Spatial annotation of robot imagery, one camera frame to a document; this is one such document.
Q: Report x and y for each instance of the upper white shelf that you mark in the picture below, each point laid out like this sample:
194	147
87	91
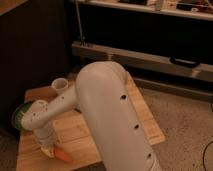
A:
155	9

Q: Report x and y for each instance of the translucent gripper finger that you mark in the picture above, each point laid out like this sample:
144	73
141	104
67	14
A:
48	152

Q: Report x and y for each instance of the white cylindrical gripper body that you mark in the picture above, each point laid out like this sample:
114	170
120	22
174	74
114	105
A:
46	136

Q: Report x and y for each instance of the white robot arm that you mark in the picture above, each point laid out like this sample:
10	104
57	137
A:
101	93

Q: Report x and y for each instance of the metal shelf rail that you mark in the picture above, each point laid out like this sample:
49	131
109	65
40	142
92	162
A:
140	60

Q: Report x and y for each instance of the orange pepper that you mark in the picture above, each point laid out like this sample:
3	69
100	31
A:
60	154

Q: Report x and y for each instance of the black handle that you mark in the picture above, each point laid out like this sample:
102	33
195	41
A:
184	63

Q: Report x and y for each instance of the green bowl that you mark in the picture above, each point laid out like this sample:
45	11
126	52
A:
18	114

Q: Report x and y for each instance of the white plastic cup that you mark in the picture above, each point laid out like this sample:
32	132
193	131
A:
59	85

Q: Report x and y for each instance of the vertical metal pole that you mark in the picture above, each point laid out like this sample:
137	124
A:
79	23

